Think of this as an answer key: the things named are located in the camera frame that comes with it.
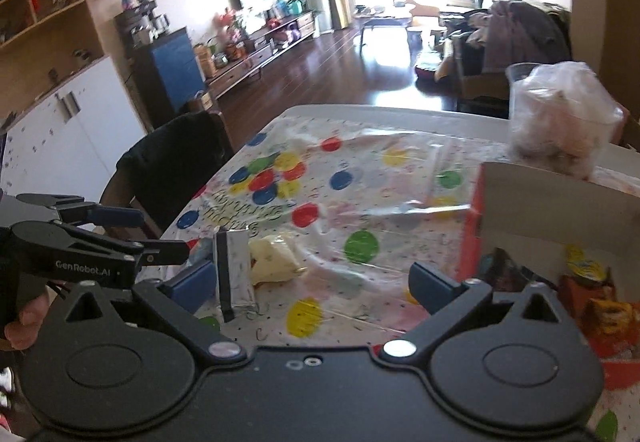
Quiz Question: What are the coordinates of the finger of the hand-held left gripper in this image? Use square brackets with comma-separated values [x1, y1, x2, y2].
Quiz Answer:
[50, 225, 191, 273]
[16, 193, 147, 229]

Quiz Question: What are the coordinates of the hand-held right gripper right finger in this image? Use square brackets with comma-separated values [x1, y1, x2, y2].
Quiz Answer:
[378, 262, 559, 364]

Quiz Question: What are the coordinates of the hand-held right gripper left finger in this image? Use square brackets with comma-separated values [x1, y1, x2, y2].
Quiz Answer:
[64, 258, 249, 366]

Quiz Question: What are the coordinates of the grey blue snack packet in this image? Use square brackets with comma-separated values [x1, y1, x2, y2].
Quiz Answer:
[190, 237, 217, 270]

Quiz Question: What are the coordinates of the silver black-edged snack packet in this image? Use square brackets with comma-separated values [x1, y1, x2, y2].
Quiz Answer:
[212, 229, 258, 323]

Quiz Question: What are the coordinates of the black snack packet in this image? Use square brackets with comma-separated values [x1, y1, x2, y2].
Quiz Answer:
[477, 247, 531, 295]

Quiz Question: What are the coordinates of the pale yellow snack packet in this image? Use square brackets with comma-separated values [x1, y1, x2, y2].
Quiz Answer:
[248, 232, 308, 287]

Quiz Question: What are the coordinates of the red cardboard box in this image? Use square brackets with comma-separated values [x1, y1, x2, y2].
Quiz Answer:
[459, 162, 640, 393]

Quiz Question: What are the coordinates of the brown red snack packet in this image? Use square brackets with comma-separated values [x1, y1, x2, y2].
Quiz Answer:
[557, 274, 638, 355]

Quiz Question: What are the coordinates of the yellow round snack pack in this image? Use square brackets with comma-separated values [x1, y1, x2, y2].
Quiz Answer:
[565, 244, 613, 283]

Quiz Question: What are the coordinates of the person's left hand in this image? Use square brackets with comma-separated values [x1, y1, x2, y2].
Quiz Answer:
[4, 289, 51, 352]

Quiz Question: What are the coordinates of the black jacket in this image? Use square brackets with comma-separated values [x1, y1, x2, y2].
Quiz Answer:
[117, 114, 226, 223]

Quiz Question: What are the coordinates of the white cabinet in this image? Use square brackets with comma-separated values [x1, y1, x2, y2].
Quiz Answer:
[0, 54, 151, 203]

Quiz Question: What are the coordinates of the polka dot tablecloth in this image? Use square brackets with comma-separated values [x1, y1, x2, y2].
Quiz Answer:
[160, 114, 640, 442]

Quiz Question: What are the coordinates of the wooden chair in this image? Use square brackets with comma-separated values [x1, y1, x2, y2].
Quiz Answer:
[100, 109, 236, 237]

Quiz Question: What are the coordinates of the blue cabinet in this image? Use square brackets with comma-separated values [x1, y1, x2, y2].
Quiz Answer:
[132, 26, 208, 115]

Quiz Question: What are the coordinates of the long wooden TV cabinet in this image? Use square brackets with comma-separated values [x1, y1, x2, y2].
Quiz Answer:
[205, 12, 321, 97]

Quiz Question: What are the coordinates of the clear plastic bag of food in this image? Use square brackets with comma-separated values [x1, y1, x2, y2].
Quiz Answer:
[506, 62, 626, 180]

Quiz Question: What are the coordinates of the wooden coffee table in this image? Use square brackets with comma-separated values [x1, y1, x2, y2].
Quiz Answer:
[360, 4, 441, 47]

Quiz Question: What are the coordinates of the pile of grey clothes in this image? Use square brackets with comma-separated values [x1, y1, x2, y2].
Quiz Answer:
[470, 0, 571, 72]

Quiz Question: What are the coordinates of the wooden wall shelf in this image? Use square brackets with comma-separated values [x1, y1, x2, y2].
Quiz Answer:
[0, 0, 106, 87]

